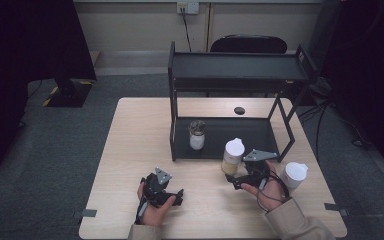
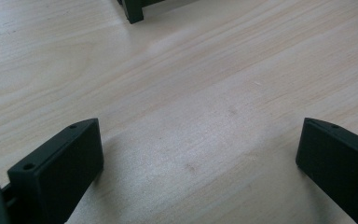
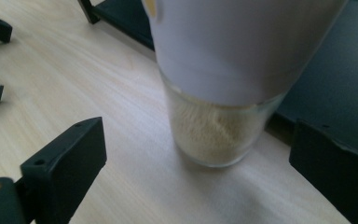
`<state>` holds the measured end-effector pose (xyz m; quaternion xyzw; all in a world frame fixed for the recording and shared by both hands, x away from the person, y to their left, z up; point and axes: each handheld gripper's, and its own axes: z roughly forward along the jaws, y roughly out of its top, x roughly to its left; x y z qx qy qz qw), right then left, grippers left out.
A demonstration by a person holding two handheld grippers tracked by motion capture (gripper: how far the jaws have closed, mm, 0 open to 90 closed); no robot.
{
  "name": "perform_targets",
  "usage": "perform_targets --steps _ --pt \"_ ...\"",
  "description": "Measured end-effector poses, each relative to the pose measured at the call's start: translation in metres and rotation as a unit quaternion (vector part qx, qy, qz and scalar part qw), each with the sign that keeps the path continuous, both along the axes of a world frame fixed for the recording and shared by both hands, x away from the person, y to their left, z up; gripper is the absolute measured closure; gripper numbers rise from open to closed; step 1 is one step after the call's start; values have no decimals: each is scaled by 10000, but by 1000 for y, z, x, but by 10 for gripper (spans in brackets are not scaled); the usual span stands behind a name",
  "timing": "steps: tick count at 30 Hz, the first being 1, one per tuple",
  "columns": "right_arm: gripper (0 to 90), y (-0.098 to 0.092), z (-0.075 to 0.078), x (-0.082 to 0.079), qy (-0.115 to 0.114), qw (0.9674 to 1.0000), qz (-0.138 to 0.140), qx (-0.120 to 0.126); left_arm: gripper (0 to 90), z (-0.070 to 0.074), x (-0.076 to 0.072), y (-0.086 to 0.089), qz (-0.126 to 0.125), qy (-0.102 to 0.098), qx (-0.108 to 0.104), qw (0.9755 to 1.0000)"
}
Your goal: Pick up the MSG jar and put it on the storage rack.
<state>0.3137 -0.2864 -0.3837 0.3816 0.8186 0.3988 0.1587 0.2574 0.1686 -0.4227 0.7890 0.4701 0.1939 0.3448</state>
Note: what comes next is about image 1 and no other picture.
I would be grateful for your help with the dark round table grommet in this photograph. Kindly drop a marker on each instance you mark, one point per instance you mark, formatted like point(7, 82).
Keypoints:
point(239, 110)

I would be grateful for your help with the black stand base yellow tape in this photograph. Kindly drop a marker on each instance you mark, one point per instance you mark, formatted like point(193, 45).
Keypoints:
point(68, 95)

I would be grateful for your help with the dark curtain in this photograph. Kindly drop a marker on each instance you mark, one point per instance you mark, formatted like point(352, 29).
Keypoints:
point(370, 66)
point(20, 66)

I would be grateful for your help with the black two-tier metal rack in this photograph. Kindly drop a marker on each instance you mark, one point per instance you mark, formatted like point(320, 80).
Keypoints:
point(233, 68)

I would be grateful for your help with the white-lidded jar with yellow contents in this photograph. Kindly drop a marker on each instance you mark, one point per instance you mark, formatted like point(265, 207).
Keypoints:
point(234, 150)

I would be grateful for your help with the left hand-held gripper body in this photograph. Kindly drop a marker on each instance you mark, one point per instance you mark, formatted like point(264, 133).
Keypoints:
point(155, 191)

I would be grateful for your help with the white-lidded jar with dark contents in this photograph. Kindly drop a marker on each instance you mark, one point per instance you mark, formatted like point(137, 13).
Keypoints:
point(296, 173)

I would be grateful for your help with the person's left hand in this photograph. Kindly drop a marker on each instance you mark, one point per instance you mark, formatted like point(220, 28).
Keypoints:
point(155, 215)

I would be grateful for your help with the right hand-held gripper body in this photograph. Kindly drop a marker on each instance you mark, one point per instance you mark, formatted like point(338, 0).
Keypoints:
point(259, 175)

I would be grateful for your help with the beige wall conduit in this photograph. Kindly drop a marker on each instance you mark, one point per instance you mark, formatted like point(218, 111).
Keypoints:
point(208, 26)

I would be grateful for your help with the person's right hand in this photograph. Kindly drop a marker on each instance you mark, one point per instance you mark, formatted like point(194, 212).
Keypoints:
point(271, 193)

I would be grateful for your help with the black chair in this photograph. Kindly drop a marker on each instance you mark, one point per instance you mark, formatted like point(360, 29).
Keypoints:
point(248, 45)

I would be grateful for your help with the white wall socket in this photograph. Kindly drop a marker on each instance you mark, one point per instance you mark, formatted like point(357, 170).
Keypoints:
point(188, 7)

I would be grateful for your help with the grey tape strip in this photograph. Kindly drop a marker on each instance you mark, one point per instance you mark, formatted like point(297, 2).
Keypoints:
point(88, 213)
point(335, 207)

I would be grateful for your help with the glass jar with metal lid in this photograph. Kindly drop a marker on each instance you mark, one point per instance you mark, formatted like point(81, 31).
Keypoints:
point(197, 140)

